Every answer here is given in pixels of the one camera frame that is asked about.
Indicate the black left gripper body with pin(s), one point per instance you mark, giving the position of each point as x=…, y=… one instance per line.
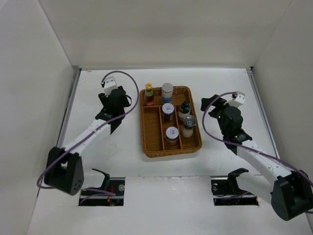
x=104, y=99

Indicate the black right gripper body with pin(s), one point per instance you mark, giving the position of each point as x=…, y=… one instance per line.
x=218, y=112

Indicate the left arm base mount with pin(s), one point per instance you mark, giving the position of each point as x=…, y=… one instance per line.
x=105, y=186

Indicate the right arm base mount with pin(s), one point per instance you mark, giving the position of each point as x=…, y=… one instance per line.
x=226, y=192

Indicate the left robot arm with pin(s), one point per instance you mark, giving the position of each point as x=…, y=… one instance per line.
x=65, y=165

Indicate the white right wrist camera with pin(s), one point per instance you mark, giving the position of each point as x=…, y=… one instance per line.
x=238, y=99

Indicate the silver-topped white seasoning grinder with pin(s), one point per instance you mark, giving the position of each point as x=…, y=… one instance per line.
x=189, y=123

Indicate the red sauce bottle yellow cap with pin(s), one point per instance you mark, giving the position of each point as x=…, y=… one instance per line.
x=149, y=95

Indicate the blue-label jar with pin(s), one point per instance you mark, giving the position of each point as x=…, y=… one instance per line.
x=166, y=93

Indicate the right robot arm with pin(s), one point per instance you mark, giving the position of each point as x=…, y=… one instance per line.
x=286, y=188

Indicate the white-lid dark spice jar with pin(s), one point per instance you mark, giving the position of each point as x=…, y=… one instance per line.
x=167, y=111

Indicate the black-capped white seasoning shaker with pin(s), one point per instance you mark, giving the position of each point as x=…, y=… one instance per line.
x=184, y=110

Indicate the brown wicker divided basket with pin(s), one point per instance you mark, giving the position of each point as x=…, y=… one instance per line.
x=153, y=126

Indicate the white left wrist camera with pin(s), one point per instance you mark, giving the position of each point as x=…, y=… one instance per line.
x=108, y=84

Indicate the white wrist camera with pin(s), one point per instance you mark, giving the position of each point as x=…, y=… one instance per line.
x=238, y=99
x=108, y=84

